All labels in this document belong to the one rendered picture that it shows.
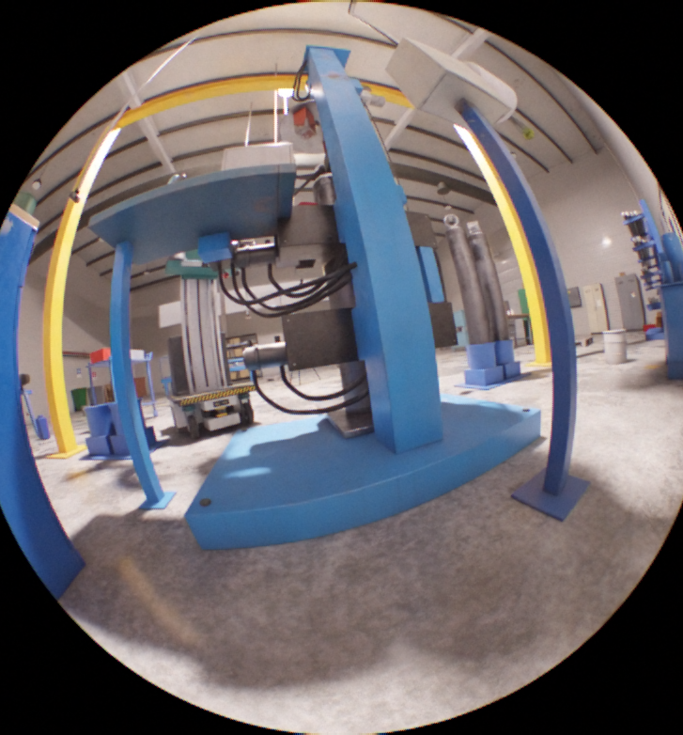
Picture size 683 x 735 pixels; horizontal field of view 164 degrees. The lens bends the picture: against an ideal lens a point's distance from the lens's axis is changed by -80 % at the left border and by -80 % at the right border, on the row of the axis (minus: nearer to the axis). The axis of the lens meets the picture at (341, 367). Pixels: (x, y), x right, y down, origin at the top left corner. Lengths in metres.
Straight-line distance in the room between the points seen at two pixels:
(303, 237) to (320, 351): 0.45
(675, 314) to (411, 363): 1.99
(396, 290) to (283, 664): 0.88
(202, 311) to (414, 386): 1.92
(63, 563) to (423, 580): 0.85
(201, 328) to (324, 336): 1.53
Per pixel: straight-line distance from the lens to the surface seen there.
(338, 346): 0.86
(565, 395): 0.62
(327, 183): 1.47
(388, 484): 0.61
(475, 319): 2.20
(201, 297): 2.29
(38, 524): 0.79
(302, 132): 1.75
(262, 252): 1.12
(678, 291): 2.20
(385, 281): 0.71
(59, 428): 2.60
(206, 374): 2.17
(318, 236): 0.98
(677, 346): 2.20
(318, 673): 0.45
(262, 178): 0.83
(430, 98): 0.92
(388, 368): 0.67
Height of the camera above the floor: 0.43
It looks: 3 degrees down
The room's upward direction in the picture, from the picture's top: 9 degrees counter-clockwise
